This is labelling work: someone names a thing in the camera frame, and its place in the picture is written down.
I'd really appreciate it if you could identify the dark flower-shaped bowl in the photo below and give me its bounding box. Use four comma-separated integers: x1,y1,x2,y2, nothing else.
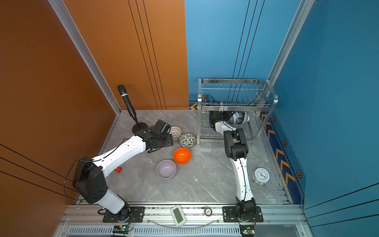
243,112,250,123

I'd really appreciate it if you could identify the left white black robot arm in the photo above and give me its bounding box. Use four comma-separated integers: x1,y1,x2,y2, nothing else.
72,119,173,223

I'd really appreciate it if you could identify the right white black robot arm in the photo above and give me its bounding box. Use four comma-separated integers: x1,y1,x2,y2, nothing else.
209,111,257,221

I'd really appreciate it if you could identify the steel two-tier dish rack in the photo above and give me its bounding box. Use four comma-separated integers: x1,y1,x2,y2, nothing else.
197,78,279,142

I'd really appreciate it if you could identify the white red patterned bowl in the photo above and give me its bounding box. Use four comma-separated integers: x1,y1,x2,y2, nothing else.
169,126,182,141

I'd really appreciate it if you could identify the green floral patterned bowl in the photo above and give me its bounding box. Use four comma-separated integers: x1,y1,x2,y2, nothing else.
179,133,196,148

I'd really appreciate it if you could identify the orange bowl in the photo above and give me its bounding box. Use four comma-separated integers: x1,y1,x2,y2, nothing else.
173,147,191,165

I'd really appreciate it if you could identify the lavender bowl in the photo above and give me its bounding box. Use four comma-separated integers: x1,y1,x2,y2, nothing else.
156,160,177,179

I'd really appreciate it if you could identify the black microphone on stand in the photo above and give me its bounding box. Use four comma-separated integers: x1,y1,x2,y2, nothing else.
117,85,148,135

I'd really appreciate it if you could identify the small red object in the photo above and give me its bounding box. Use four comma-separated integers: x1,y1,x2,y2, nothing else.
115,167,122,174

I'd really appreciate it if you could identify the white analog alarm clock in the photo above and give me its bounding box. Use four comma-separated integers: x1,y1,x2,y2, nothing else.
253,167,270,185

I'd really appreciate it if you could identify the white digital timer display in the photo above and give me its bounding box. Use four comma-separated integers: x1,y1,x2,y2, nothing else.
170,205,187,227

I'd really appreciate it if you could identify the small round gauge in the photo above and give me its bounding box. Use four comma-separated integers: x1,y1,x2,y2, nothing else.
204,207,213,217

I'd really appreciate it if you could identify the left circuit board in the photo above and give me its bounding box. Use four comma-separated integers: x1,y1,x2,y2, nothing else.
111,225,134,237

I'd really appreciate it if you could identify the circuit board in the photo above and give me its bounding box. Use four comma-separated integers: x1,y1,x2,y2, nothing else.
239,226,255,237
111,225,134,237

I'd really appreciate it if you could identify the right circuit board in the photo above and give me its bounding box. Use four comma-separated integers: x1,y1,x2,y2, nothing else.
239,226,255,237

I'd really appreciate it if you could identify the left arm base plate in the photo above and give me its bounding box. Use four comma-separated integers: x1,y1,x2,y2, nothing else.
103,206,145,223

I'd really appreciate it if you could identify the white cable on rail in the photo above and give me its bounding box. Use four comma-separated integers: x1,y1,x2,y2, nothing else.
144,218,226,230

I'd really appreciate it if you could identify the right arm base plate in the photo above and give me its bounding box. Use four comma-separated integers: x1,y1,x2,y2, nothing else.
222,206,264,223

